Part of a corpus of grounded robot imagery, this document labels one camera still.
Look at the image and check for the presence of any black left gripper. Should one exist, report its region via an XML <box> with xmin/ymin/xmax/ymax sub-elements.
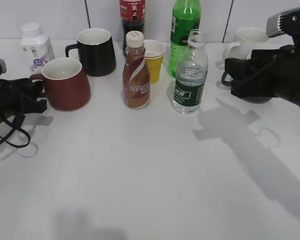
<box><xmin>0</xmin><ymin>78</ymin><xmax>47</xmax><ymax>123</ymax></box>

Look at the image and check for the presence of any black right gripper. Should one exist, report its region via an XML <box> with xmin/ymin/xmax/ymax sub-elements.
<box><xmin>224</xmin><ymin>30</ymin><xmax>300</xmax><ymax>107</ymax></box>

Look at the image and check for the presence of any clear water bottle green label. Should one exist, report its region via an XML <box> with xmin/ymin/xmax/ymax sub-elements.
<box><xmin>173</xmin><ymin>29</ymin><xmax>209</xmax><ymax>115</ymax></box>

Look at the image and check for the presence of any dark grey round mug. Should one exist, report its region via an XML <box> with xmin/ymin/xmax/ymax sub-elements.
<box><xmin>220</xmin><ymin>53</ymin><xmax>274</xmax><ymax>104</ymax></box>

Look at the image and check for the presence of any white mug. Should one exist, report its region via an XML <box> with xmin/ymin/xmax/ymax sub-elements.
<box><xmin>215</xmin><ymin>27</ymin><xmax>270</xmax><ymax>70</ymax></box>

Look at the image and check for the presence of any white yogurt bottle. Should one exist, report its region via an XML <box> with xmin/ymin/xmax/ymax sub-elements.
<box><xmin>20</xmin><ymin>23</ymin><xmax>55</xmax><ymax>75</ymax></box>

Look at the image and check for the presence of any green soda bottle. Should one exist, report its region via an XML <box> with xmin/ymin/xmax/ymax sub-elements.
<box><xmin>168</xmin><ymin>0</ymin><xmax>202</xmax><ymax>77</ymax></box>

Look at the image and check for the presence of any brown Nescafe coffee bottle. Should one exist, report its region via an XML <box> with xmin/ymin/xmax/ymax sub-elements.
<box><xmin>122</xmin><ymin>30</ymin><xmax>151</xmax><ymax>109</ymax></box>

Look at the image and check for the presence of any cola bottle red label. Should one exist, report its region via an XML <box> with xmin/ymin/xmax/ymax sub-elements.
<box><xmin>119</xmin><ymin>0</ymin><xmax>146</xmax><ymax>57</ymax></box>

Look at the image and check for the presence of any red mug with handle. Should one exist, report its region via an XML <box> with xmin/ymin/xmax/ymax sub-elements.
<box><xmin>29</xmin><ymin>57</ymin><xmax>91</xmax><ymax>112</ymax></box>

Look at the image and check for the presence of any black cable loop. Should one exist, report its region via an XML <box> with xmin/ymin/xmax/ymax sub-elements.
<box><xmin>0</xmin><ymin>81</ymin><xmax>32</xmax><ymax>151</ymax></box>

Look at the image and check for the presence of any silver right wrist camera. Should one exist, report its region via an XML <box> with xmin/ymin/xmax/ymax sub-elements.
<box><xmin>266</xmin><ymin>7</ymin><xmax>300</xmax><ymax>38</ymax></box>

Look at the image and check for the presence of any black mug with handle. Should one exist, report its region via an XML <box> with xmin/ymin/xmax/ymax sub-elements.
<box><xmin>65</xmin><ymin>28</ymin><xmax>117</xmax><ymax>77</ymax></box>

